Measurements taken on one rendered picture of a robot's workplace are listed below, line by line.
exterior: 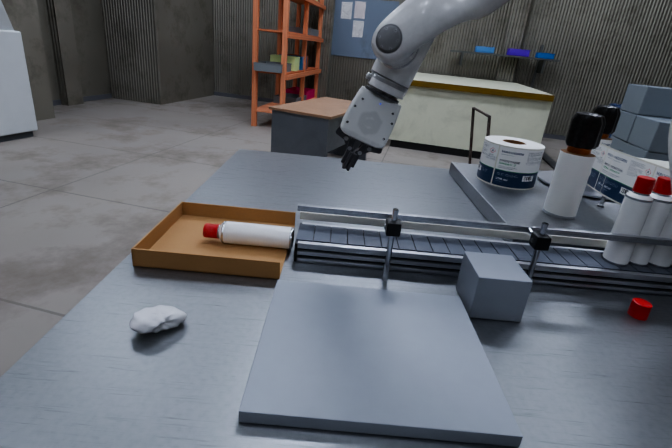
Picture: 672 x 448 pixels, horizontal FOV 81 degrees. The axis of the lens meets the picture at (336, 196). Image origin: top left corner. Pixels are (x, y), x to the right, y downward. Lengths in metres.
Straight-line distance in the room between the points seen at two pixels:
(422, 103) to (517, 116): 1.24
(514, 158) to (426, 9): 0.85
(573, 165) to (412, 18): 0.72
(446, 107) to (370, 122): 4.90
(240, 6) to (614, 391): 8.96
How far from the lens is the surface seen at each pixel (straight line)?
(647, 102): 4.78
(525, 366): 0.76
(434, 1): 0.73
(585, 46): 8.73
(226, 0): 9.40
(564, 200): 1.30
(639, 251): 1.13
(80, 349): 0.74
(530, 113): 5.84
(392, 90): 0.79
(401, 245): 0.91
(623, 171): 1.47
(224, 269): 0.85
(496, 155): 1.48
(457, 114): 5.71
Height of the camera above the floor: 1.29
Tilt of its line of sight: 21 degrees down
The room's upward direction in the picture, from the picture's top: 6 degrees clockwise
